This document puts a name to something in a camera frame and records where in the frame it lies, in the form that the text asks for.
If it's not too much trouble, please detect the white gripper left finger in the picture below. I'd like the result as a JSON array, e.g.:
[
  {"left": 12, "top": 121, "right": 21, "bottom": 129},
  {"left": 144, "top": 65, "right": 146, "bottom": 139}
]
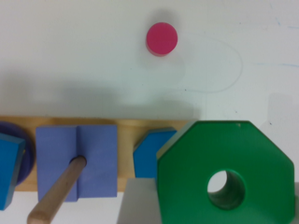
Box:
[{"left": 117, "top": 178, "right": 162, "bottom": 224}]

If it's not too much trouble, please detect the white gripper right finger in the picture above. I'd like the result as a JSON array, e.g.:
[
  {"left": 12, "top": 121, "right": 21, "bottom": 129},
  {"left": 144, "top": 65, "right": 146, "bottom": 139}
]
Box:
[{"left": 292, "top": 182, "right": 299, "bottom": 224}]

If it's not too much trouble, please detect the green octagonal block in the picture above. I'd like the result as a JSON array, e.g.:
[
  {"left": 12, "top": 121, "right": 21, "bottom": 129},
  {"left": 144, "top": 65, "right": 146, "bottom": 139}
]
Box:
[{"left": 157, "top": 121, "right": 295, "bottom": 224}]

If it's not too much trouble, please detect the blue octagonal block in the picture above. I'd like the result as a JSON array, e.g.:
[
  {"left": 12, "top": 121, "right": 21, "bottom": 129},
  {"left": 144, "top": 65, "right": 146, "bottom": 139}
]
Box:
[{"left": 133, "top": 127, "right": 177, "bottom": 178}]

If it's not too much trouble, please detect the lavender square block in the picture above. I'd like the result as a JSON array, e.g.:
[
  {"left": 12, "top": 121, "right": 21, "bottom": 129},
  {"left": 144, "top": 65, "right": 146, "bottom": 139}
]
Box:
[{"left": 36, "top": 125, "right": 118, "bottom": 202}]

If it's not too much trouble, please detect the dark purple round block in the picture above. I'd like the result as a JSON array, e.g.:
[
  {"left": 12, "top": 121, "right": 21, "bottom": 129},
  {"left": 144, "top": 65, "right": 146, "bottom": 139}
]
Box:
[{"left": 0, "top": 121, "right": 36, "bottom": 185}]

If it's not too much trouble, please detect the blue trapezoid block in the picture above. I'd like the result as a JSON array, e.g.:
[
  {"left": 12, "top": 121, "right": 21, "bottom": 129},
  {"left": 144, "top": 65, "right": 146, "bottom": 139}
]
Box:
[{"left": 0, "top": 133, "right": 25, "bottom": 210}]

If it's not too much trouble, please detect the pink cylinder block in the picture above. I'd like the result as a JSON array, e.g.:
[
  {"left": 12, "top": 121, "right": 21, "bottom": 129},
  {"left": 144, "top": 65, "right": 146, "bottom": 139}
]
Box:
[{"left": 146, "top": 22, "right": 178, "bottom": 56}]

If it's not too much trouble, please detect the wooden peg base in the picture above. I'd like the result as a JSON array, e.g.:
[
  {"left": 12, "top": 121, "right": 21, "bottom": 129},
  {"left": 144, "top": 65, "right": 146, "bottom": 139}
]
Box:
[{"left": 0, "top": 116, "right": 188, "bottom": 192}]

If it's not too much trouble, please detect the middle wooden peg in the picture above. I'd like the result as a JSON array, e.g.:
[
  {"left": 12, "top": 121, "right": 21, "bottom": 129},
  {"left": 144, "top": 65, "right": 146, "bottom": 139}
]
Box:
[{"left": 27, "top": 156, "right": 87, "bottom": 224}]

